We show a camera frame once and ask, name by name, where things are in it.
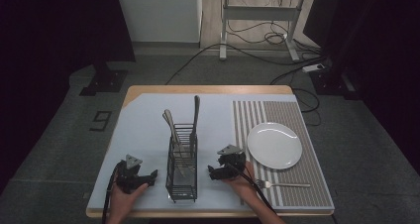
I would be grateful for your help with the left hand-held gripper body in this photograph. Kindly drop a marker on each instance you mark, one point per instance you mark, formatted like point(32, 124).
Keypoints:
point(129, 177)

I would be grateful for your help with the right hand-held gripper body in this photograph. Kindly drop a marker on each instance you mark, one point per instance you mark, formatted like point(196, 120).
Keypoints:
point(233, 160)

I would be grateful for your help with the person's left hand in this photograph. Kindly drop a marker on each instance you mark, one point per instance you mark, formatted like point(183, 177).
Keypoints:
point(123, 201)

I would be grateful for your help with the person's right hand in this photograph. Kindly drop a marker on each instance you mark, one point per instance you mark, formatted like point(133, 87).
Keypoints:
point(242, 183)

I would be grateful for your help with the white round plate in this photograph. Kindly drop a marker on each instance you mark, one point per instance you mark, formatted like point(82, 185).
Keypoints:
point(274, 146)

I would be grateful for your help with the light blue table mat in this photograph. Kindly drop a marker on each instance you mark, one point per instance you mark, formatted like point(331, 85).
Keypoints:
point(145, 131)

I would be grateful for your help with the long silver table knife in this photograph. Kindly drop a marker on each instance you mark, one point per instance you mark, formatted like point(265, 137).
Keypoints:
point(196, 115)

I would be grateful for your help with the silver cutlery piece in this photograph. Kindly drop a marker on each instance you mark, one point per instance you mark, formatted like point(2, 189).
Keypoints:
point(169, 116)
point(166, 119)

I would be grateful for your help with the silver fork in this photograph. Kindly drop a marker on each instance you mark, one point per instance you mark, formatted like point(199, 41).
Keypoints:
point(287, 184)

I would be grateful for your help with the grey striped placemat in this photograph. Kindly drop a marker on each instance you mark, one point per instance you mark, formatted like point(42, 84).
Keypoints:
point(310, 171)

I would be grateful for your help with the black stand base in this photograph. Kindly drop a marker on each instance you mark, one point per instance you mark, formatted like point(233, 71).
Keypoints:
point(332, 83)
point(105, 82)

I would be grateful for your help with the white power strip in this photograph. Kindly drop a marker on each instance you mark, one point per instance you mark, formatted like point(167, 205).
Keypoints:
point(313, 67)

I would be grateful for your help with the dark curtain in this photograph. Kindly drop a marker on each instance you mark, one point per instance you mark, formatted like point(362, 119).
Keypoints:
point(383, 52)
point(49, 52)

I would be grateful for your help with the white desk with metal legs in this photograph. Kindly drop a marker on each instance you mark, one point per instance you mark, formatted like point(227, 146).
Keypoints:
point(261, 13)

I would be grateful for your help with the white cabinet panel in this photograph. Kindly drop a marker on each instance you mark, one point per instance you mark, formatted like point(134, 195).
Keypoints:
point(158, 12)

